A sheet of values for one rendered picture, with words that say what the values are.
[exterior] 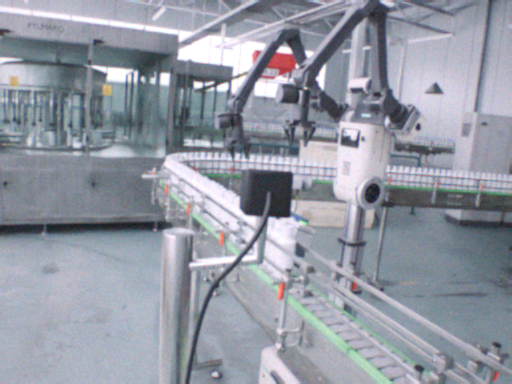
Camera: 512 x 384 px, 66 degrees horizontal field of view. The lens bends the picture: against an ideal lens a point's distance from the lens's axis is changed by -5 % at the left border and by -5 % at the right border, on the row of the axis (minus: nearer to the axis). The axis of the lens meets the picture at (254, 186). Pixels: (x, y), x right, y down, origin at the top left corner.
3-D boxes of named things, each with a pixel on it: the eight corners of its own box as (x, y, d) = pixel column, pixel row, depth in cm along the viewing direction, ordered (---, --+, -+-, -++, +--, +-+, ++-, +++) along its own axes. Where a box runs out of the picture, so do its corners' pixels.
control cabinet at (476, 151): (482, 220, 725) (499, 115, 693) (500, 227, 676) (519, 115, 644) (442, 218, 715) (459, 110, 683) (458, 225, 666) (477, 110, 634)
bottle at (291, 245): (279, 281, 124) (285, 229, 121) (269, 274, 129) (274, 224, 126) (295, 279, 127) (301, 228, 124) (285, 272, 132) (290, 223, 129)
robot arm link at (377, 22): (393, -4, 151) (375, 2, 160) (365, -5, 146) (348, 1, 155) (397, 112, 162) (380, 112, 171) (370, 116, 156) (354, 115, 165)
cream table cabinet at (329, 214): (358, 218, 661) (367, 145, 641) (372, 229, 600) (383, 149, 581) (292, 215, 648) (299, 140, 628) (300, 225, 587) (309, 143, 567)
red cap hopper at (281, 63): (243, 188, 848) (254, 49, 801) (240, 182, 918) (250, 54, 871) (286, 191, 859) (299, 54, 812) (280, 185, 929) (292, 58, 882)
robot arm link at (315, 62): (379, 6, 149) (361, 11, 159) (371, -7, 146) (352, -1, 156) (312, 87, 143) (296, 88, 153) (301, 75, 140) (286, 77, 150)
